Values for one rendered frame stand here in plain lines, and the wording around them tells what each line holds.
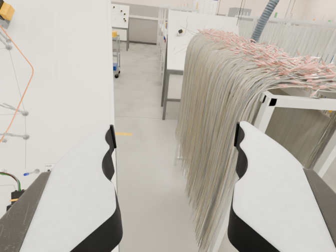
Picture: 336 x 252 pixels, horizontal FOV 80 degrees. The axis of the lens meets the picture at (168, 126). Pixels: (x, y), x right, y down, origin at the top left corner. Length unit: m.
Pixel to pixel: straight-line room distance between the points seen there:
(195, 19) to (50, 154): 3.34
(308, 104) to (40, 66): 0.86
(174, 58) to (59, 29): 2.62
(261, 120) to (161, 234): 1.45
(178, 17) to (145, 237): 3.14
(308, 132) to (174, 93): 2.50
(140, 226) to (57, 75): 1.51
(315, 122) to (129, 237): 1.55
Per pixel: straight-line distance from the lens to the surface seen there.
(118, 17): 9.48
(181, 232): 1.97
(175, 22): 3.66
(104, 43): 0.79
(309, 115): 1.09
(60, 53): 0.79
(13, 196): 0.68
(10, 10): 0.79
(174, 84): 3.27
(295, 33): 3.99
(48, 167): 0.73
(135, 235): 1.93
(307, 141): 1.09
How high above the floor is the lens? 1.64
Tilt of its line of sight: 30 degrees down
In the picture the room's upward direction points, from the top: 7 degrees clockwise
